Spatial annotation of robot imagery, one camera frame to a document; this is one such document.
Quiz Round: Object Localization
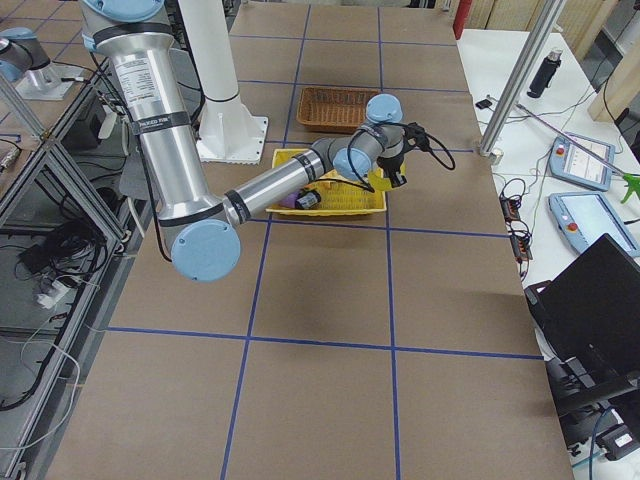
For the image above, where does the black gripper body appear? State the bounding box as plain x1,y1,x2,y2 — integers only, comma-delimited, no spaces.
377,153,404,172

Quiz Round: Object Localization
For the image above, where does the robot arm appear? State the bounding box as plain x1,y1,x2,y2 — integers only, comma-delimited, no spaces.
1,27,85,101
81,1,407,282

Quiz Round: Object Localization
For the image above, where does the yellow plastic basket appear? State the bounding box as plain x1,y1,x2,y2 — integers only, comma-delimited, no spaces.
266,170,387,217

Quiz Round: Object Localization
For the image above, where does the brown wicker basket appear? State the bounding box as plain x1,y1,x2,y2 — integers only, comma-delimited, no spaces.
296,86,379,133

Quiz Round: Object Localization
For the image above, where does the small grey can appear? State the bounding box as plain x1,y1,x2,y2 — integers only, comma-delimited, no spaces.
294,189,322,210

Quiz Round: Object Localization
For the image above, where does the purple block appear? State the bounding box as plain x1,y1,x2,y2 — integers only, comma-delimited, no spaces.
279,193,299,209

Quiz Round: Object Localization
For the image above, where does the small black adapter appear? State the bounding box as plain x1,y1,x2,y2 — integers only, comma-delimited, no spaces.
475,99,493,110

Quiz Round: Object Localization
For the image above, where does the orange black usb hub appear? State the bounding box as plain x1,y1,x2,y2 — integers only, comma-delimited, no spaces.
499,195,533,263

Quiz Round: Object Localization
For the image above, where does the far teach pendant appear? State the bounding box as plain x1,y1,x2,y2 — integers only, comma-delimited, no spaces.
549,133,615,192

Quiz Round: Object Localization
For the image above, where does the teach pendant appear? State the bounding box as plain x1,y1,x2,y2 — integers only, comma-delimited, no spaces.
548,192,639,258
549,133,615,192

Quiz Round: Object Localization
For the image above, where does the black water bottle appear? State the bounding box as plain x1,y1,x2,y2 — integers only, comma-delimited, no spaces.
527,48,562,98

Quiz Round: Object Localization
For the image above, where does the near teach pendant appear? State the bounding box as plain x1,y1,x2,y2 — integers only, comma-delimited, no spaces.
548,192,639,258

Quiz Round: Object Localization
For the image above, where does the black laptop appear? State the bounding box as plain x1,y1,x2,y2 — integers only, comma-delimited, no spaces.
525,234,639,374

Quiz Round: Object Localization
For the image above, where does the green grabber stick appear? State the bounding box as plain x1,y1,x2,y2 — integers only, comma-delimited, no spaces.
515,102,639,203

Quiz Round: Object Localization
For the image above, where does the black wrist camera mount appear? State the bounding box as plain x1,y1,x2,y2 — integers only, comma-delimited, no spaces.
402,122,432,153

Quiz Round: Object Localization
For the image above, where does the black camera cable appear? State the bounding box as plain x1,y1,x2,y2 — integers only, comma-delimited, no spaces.
346,120,457,194

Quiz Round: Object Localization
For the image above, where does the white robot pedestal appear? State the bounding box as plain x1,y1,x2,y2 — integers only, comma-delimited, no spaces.
178,0,268,164

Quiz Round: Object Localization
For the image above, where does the aluminium frame post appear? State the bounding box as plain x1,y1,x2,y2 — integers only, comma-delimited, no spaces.
478,0,566,157

